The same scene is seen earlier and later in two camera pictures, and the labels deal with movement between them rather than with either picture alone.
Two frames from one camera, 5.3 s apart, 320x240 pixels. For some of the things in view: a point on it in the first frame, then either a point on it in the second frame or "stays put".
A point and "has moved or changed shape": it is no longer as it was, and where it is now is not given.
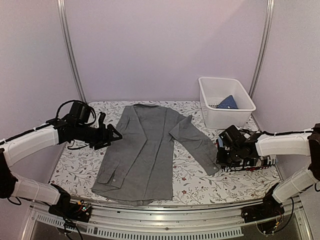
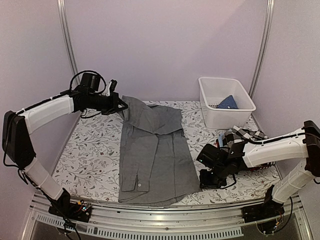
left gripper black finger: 111,138 → 120,102
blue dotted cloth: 228,102 stays put
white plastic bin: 213,91 stays put
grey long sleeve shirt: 139,166 has moved or changed shape
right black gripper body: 231,158 → 214,180
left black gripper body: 98,139 → 107,107
